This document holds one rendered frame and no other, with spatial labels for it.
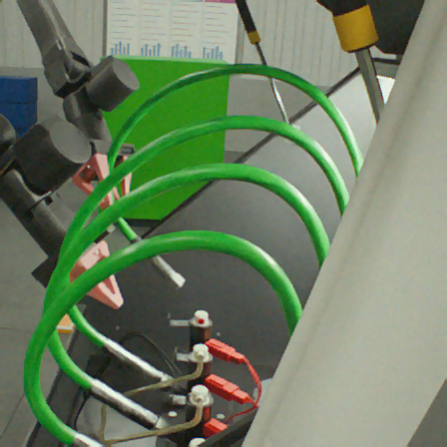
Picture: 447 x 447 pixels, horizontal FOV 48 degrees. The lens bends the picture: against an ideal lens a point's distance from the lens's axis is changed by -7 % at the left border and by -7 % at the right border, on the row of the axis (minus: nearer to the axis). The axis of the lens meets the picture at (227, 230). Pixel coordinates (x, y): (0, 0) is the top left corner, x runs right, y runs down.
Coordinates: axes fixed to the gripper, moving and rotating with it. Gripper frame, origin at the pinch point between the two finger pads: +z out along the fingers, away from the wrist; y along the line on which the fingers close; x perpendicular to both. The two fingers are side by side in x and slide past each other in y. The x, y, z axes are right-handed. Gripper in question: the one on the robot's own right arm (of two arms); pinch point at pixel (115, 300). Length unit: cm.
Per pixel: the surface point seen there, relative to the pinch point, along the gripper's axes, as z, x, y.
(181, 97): -45, 319, -79
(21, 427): 5.8, -5.8, -22.2
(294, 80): -7.2, 12.1, 30.8
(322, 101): -3.3, 11.5, 32.0
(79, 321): -1.4, -6.2, -1.2
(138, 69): -80, 311, -88
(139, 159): -10.6, -4.2, 16.3
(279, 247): 15.6, 38.7, 6.9
